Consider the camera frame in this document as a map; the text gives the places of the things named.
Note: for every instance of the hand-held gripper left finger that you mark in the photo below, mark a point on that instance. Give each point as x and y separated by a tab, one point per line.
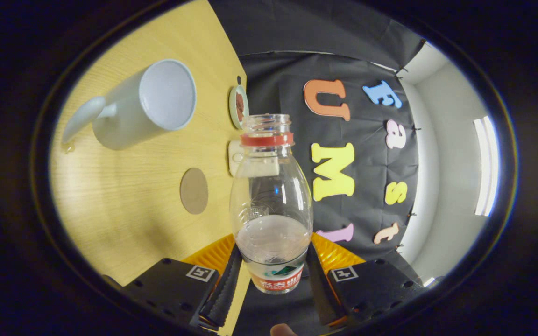
224	298

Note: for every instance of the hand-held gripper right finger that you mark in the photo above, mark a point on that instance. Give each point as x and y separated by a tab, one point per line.
320	294

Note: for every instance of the round brown coaster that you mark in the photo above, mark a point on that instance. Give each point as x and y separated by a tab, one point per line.
194	191

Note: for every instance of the clear plastic juice bottle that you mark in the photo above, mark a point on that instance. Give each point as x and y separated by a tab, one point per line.
271	186

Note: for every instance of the white cup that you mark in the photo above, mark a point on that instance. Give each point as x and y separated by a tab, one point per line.
124	116

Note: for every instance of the wooden table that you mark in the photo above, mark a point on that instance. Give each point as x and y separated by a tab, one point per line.
133	210

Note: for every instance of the white toaster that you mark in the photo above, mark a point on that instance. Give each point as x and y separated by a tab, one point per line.
234	158

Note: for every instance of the brown meat slice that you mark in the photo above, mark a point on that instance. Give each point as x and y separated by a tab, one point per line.
239	99
240	115

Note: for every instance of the pale green plate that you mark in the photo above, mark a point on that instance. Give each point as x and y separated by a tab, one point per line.
232	107

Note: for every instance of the large ceiling light panel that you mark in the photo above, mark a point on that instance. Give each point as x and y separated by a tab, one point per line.
486	165

